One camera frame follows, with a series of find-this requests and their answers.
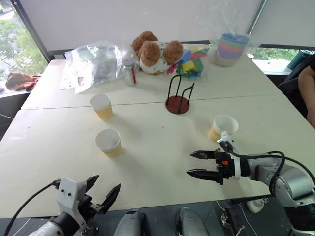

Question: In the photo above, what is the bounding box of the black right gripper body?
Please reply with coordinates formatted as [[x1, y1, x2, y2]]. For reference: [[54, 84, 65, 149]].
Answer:
[[214, 149, 236, 186]]

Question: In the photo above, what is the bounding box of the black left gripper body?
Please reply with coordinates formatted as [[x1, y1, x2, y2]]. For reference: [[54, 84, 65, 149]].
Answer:
[[78, 193, 107, 224]]

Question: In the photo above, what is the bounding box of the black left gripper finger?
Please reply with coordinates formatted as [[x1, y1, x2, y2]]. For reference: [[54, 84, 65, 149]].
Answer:
[[84, 175, 100, 195], [99, 183, 122, 214]]

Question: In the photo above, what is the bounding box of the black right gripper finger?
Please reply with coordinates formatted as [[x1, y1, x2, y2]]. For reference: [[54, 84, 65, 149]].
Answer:
[[189, 150, 217, 160], [186, 168, 219, 182]]

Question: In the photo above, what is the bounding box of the white and yellow paper cup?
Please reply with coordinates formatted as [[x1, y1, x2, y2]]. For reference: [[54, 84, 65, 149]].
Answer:
[[207, 114, 239, 143], [89, 93, 114, 120], [94, 128, 123, 158]]

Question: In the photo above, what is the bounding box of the grey rounded shape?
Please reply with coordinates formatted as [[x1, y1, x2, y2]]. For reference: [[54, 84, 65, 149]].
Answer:
[[174, 207, 210, 236], [114, 208, 148, 236]]

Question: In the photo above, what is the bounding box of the white shoe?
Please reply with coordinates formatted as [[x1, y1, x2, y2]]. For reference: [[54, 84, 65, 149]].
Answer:
[[246, 197, 271, 214]]

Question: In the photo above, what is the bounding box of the bag of colourful blocks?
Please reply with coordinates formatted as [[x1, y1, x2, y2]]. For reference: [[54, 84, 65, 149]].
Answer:
[[166, 45, 210, 79]]

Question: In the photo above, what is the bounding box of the person's black clothing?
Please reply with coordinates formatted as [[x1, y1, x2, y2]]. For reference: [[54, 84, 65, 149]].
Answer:
[[279, 55, 315, 119]]

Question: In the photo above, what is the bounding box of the bagged stack of colourful bowls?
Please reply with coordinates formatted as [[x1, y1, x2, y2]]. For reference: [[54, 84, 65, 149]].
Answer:
[[208, 32, 254, 68]]

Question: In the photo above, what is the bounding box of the small silver jar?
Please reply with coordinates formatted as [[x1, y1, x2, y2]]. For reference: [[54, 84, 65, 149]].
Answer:
[[122, 59, 138, 88]]

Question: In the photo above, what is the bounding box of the brown and white plush toy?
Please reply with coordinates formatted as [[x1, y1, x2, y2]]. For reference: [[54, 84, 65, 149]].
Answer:
[[131, 30, 184, 75]]

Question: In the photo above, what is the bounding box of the clear plastic bag with contents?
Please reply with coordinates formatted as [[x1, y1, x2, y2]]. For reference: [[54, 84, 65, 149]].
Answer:
[[60, 41, 135, 94]]

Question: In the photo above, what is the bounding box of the reddish brown cloth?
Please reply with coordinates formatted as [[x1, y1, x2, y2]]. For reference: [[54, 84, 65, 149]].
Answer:
[[5, 72, 41, 92]]

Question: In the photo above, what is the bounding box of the teal drink bottle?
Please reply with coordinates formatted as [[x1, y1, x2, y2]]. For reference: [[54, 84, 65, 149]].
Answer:
[[286, 49, 309, 71]]

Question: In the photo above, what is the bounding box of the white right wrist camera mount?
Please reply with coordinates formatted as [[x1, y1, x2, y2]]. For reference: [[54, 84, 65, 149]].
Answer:
[[217, 131, 242, 180]]

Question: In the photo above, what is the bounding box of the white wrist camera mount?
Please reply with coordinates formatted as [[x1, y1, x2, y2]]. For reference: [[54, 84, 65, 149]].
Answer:
[[56, 177, 91, 229], [217, 131, 242, 180]]

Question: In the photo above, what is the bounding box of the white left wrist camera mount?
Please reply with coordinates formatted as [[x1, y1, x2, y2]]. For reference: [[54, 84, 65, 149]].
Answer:
[[56, 177, 91, 229]]

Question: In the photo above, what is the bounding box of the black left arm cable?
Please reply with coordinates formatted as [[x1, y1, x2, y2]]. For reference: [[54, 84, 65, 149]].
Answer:
[[1, 180, 62, 236]]

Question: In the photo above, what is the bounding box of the black table leg frame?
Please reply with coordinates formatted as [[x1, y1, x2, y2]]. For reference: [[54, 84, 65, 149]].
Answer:
[[220, 199, 248, 236]]

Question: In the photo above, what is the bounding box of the brown wire stand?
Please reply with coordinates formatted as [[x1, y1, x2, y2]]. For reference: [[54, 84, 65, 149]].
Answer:
[[165, 74, 196, 115]]

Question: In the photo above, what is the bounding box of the grey window frame bar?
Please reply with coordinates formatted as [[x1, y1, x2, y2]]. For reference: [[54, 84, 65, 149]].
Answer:
[[247, 0, 268, 35]]

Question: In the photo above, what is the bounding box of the black window frame bar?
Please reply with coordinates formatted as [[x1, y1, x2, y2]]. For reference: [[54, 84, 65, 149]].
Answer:
[[10, 0, 51, 63]]

